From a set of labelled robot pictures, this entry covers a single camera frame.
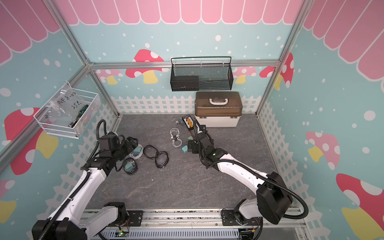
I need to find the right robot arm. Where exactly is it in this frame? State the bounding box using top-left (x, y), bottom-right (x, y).
top-left (189, 121), bottom-right (309, 225)

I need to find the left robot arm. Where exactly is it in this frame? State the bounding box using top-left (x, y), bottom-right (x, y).
top-left (32, 132), bottom-right (139, 240)

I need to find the black orange battery pack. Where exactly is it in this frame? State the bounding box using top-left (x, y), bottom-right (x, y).
top-left (182, 115), bottom-right (194, 131)

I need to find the teal charger cube middle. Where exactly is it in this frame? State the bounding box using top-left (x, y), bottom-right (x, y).
top-left (181, 145), bottom-right (188, 153)

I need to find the brown lidded storage box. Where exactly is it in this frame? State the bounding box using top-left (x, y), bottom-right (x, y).
top-left (195, 91), bottom-right (243, 128)

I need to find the clear plastic labelled bag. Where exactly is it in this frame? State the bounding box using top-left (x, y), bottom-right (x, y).
top-left (45, 83), bottom-right (88, 122)

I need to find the green circuit board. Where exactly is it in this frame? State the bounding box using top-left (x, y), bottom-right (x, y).
top-left (115, 230), bottom-right (130, 238)

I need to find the white cable coil far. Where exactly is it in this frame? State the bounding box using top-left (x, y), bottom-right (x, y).
top-left (170, 127), bottom-right (183, 148)

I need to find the white wire wall basket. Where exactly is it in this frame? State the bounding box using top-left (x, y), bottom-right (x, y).
top-left (34, 82), bottom-right (101, 139)

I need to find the black mesh wall basket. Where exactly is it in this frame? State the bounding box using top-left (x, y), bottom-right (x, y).
top-left (170, 56), bottom-right (234, 92)

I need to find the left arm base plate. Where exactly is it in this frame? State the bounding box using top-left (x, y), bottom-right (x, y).
top-left (108, 210), bottom-right (144, 228)

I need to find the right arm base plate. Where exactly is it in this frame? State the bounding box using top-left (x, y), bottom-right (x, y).
top-left (220, 209), bottom-right (263, 227)

